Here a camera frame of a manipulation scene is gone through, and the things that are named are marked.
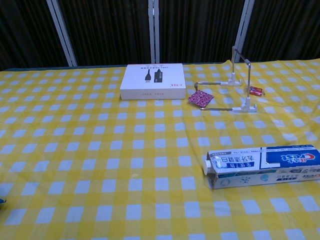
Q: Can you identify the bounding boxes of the blue white toothpaste carton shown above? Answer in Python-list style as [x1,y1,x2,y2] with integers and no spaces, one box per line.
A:
[204,144,320,191]

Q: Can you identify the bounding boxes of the white frame post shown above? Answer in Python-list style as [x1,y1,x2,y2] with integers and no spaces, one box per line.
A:
[233,0,256,62]
[147,0,161,64]
[46,0,78,67]

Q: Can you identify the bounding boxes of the metal wire stand white feet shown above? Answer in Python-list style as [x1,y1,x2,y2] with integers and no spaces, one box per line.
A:
[193,45,258,113]

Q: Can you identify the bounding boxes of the pink patterned foil packet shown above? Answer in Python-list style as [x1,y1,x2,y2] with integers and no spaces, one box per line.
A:
[187,90,215,107]

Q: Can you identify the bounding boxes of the yellow white checkered tablecloth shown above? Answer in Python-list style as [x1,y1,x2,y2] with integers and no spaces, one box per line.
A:
[0,58,320,240]

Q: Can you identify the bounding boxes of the black pleated curtain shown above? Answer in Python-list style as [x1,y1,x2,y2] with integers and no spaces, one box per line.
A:
[0,0,320,72]

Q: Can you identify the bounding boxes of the white flat product box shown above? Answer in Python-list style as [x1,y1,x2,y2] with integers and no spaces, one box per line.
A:
[119,63,187,101]

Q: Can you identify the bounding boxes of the red battery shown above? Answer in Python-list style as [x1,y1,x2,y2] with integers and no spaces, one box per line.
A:
[245,89,266,98]

